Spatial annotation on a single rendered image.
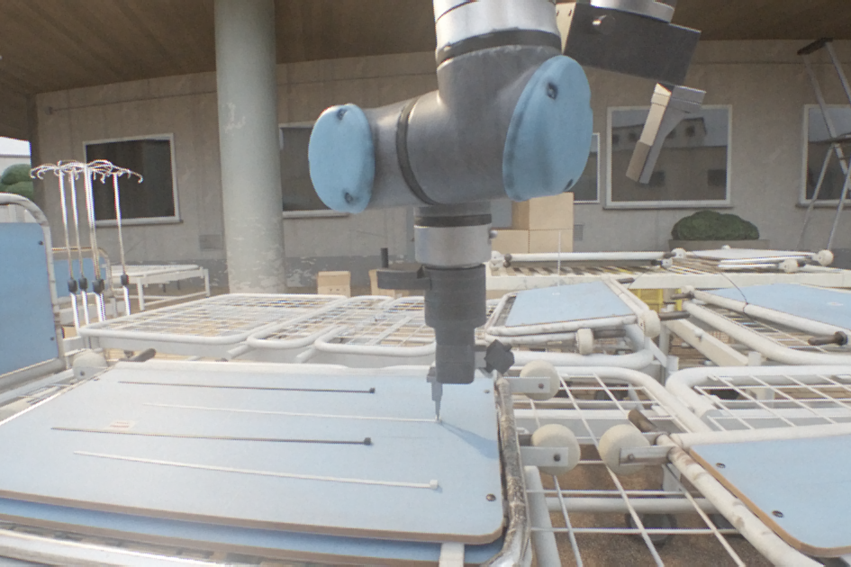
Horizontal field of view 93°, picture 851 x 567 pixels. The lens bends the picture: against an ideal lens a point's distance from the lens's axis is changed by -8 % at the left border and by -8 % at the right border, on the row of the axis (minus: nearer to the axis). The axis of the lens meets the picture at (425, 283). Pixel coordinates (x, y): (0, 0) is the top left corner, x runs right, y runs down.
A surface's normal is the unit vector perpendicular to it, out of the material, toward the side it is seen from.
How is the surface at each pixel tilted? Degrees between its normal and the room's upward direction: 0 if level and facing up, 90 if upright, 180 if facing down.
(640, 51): 113
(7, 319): 90
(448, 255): 95
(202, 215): 90
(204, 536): 3
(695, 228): 73
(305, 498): 5
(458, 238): 95
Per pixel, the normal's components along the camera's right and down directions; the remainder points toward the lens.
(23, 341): 0.99, 0.00
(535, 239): -0.01, 0.12
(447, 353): -0.15, -0.14
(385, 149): -0.63, 0.11
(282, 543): -0.04, -0.98
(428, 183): -0.45, 0.76
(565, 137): 0.78, 0.14
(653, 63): 0.11, 0.50
